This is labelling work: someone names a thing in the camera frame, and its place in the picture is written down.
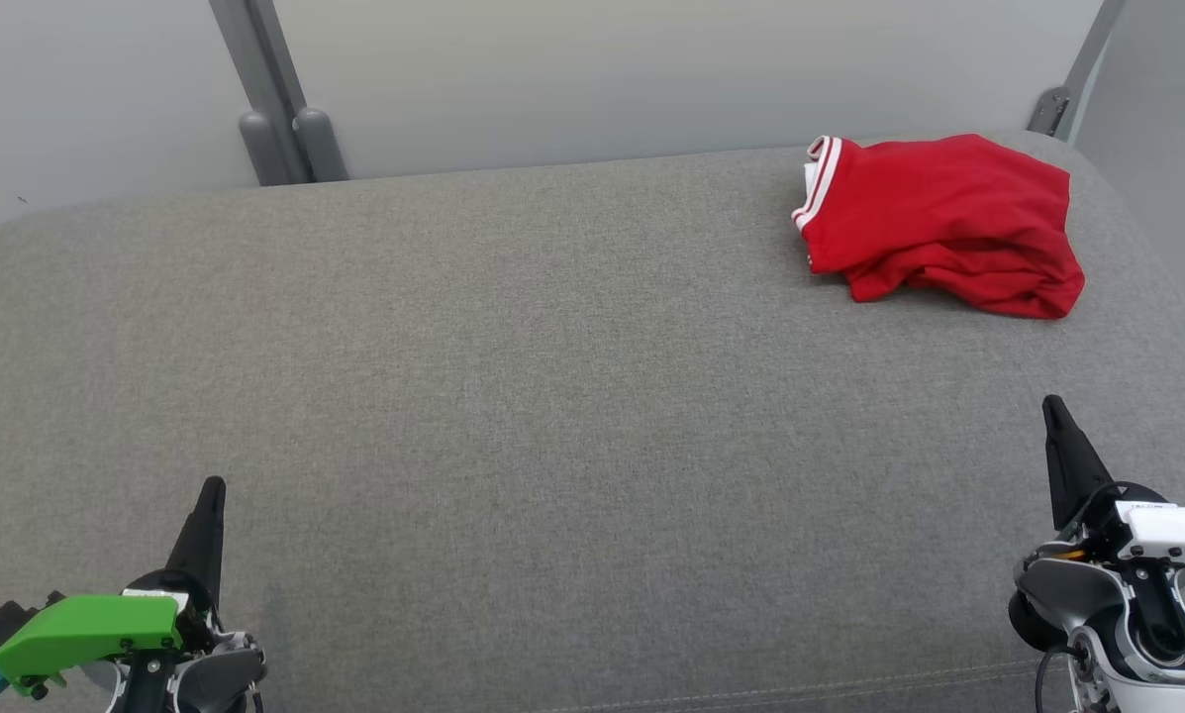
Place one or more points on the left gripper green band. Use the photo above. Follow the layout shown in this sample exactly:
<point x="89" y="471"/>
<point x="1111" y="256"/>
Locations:
<point x="87" y="629"/>

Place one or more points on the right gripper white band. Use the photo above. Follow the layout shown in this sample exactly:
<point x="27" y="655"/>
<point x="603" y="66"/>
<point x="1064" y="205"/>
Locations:
<point x="1176" y="535"/>

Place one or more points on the red Bulls basketball jersey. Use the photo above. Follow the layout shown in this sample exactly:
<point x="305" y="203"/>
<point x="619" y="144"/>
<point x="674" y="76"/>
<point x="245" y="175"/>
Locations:
<point x="929" y="188"/>

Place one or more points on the grey fabric sofa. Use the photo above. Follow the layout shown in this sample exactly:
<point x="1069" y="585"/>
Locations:
<point x="552" y="396"/>

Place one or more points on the metal hinge bracket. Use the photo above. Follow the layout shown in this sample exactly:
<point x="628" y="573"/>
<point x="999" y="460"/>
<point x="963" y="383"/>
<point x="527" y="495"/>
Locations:
<point x="1049" y="111"/>

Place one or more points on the grey rounded post foot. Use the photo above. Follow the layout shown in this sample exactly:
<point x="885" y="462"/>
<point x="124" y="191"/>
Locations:
<point x="320" y="144"/>
<point x="260" y="149"/>

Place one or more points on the grey partition post with hinge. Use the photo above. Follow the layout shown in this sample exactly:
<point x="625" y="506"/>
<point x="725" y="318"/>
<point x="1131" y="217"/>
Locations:
<point x="1087" y="50"/>

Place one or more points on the grey partition post with latch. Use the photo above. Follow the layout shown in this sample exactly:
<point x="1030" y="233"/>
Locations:
<point x="260" y="69"/>

